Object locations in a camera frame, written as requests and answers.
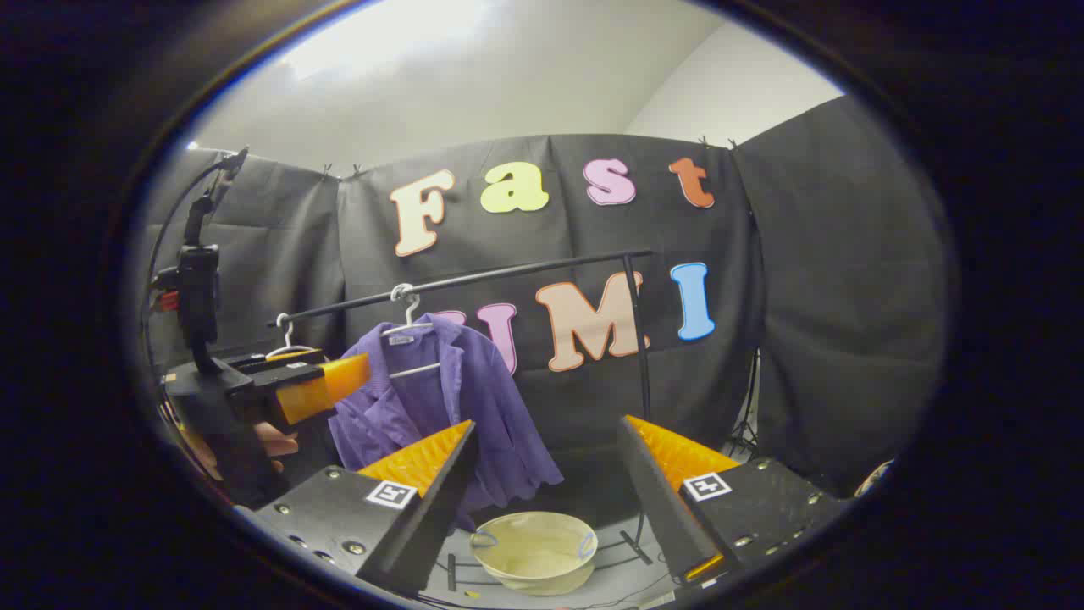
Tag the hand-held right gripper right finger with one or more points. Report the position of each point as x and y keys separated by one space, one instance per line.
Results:
x=652 y=491

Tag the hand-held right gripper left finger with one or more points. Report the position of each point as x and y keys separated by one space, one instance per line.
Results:
x=440 y=500

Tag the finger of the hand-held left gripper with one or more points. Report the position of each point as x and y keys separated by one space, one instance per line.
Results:
x=322 y=390
x=271 y=359

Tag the beige laundry hamper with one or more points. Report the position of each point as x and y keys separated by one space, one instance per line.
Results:
x=533 y=546

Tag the white clothes hanger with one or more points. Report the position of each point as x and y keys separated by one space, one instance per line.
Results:
x=406 y=328
x=288 y=339

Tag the purple shirt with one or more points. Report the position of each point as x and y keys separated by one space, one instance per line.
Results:
x=483 y=398

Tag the black clothes rack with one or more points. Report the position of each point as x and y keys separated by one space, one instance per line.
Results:
x=508 y=273

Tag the black light stand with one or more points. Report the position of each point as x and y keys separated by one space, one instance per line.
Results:
x=749 y=424

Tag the black backdrop cloth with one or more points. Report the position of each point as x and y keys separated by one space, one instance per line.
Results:
x=550 y=237

